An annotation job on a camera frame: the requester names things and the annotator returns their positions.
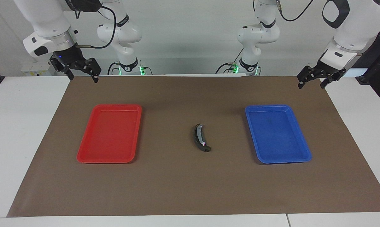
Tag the brown table mat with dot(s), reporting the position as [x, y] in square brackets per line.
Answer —
[190, 183]

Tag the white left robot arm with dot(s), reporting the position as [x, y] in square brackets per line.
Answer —
[357, 31]

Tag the white wall socket box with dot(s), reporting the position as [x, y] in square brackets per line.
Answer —
[35, 72]

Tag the curved brake shoe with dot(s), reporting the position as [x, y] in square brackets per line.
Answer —
[197, 137]

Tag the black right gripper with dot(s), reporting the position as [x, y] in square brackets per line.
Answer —
[71, 60]

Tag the blue plastic tray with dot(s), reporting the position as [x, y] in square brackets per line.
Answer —
[278, 135]

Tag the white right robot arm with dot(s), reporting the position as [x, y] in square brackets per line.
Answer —
[48, 22]

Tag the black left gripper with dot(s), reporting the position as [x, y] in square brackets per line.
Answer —
[322, 72]

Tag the red plastic tray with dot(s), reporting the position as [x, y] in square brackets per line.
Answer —
[109, 135]

